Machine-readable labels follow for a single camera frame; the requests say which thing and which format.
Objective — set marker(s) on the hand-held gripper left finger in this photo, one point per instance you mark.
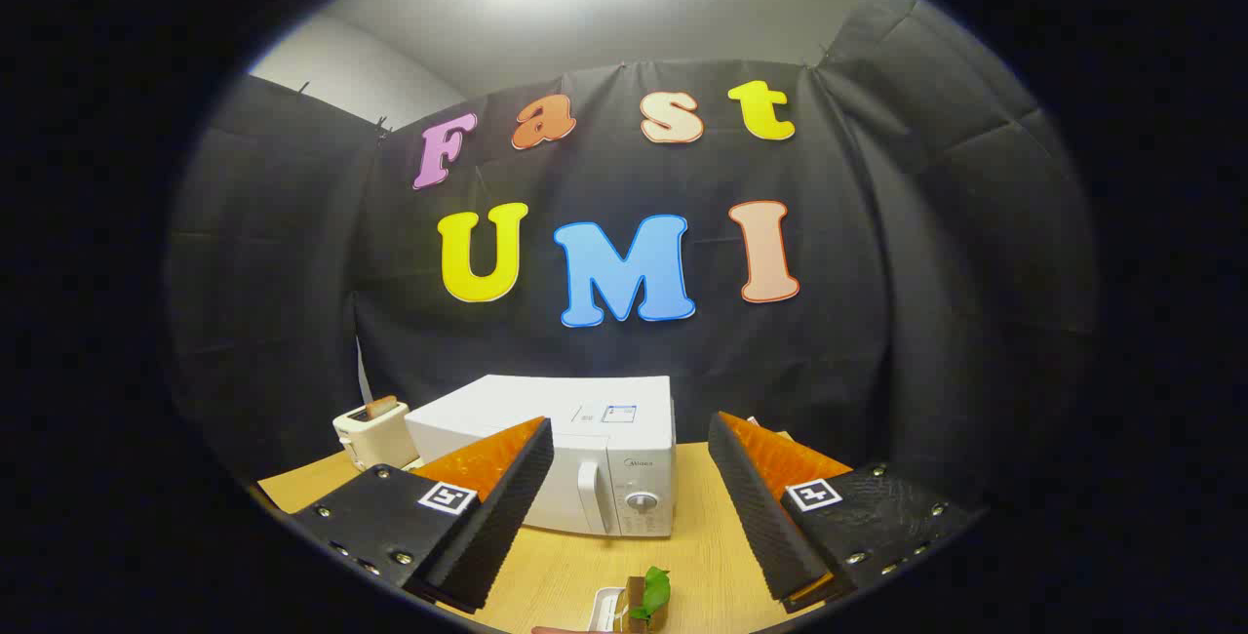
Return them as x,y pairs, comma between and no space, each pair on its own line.
502,517

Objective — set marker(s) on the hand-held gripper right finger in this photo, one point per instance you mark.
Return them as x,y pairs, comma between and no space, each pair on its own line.
765,517

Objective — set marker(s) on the white microwave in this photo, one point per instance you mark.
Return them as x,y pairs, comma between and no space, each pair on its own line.
624,458

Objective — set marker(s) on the brown bread lettuce sandwich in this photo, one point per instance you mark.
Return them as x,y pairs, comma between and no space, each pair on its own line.
651,595

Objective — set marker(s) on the white rectangular tray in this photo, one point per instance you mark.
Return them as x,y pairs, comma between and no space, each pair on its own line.
606,607

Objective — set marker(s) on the white toaster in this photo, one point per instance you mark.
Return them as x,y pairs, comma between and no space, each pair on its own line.
375,439

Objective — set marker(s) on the toast slice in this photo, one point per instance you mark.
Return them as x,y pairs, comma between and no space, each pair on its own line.
380,407

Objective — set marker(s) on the black backdrop cloth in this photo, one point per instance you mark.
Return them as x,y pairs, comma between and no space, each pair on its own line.
877,273

